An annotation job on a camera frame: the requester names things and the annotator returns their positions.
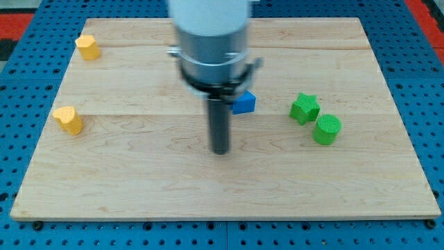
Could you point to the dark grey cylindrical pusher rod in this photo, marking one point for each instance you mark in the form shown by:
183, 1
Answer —
219, 127

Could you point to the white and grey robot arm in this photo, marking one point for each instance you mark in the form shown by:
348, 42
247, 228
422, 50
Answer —
212, 54

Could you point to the green star block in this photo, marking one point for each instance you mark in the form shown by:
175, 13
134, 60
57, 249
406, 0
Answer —
305, 108

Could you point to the blue cube block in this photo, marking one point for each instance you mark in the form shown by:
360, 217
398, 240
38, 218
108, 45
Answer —
244, 104

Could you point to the light wooden board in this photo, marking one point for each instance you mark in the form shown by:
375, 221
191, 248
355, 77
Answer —
144, 154

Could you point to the green cylinder block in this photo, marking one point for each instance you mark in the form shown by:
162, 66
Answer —
326, 129

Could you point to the yellow pentagon block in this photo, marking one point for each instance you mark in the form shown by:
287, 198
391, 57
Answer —
88, 48

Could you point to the yellow heart block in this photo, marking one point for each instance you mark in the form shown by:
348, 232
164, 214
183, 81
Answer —
68, 119

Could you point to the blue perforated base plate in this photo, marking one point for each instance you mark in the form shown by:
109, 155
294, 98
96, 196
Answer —
31, 78

